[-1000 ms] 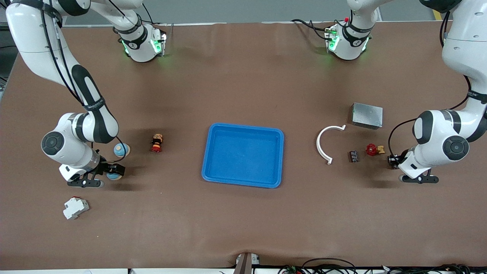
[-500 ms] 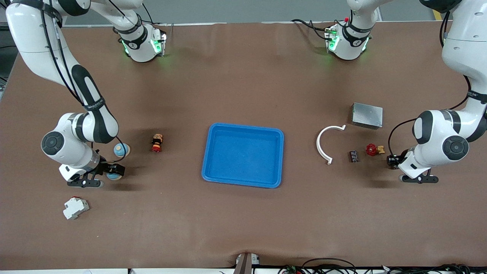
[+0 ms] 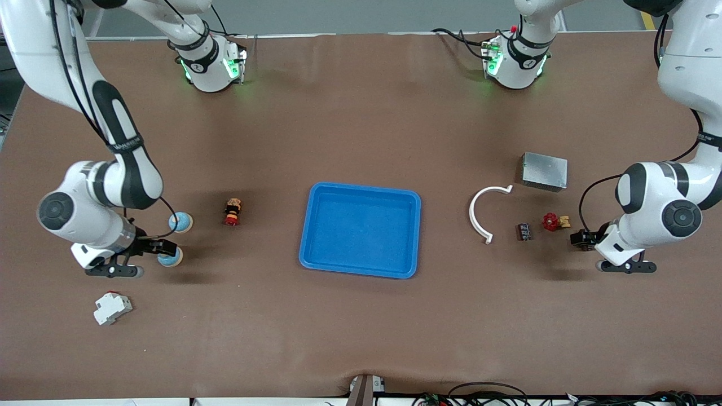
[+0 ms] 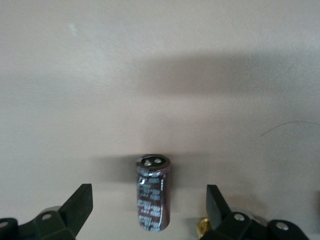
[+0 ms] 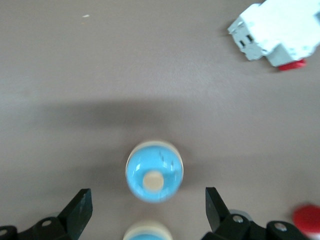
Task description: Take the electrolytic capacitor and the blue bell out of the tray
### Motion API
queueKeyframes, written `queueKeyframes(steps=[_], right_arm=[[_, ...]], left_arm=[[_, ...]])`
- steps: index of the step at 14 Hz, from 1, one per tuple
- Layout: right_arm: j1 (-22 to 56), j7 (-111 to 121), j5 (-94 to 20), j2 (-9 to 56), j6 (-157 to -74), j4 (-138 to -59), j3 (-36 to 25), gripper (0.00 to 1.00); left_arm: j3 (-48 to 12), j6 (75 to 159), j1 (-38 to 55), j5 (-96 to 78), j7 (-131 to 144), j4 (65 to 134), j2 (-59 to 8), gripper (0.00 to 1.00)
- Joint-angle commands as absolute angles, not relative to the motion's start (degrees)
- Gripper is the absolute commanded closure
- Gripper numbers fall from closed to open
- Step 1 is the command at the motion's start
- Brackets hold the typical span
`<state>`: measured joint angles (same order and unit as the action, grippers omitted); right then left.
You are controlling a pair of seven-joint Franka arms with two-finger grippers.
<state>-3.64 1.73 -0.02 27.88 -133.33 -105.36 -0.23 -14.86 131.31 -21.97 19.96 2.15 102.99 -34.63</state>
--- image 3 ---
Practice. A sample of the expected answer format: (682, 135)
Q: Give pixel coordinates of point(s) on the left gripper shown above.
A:
(590, 238)

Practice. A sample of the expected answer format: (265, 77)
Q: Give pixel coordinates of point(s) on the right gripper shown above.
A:
(148, 246)

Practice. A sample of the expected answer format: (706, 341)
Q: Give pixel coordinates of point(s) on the blue dome service bell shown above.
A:
(181, 224)
(170, 260)

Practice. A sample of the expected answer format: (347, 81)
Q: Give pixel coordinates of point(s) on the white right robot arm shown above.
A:
(34, 51)

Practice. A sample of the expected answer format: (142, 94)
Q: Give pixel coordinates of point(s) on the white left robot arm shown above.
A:
(688, 56)

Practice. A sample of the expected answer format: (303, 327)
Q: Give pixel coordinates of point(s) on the white circuit breaker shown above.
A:
(111, 308)

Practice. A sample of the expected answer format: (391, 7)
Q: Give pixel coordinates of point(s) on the grey metal box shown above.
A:
(544, 171)

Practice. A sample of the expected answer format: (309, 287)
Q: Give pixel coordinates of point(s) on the red yellow emergency stop button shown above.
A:
(232, 211)

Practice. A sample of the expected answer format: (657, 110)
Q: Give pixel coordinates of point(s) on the white curved pipe clamp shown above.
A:
(471, 213)

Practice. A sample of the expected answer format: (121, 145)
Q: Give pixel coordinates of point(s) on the blue plastic tray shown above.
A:
(366, 231)

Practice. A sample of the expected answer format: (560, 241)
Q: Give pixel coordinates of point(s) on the brown table mat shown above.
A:
(361, 338)

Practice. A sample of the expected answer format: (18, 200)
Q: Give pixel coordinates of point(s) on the brown camera stand post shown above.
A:
(361, 392)

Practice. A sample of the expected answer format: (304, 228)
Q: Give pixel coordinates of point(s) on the small white mount box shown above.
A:
(378, 384)

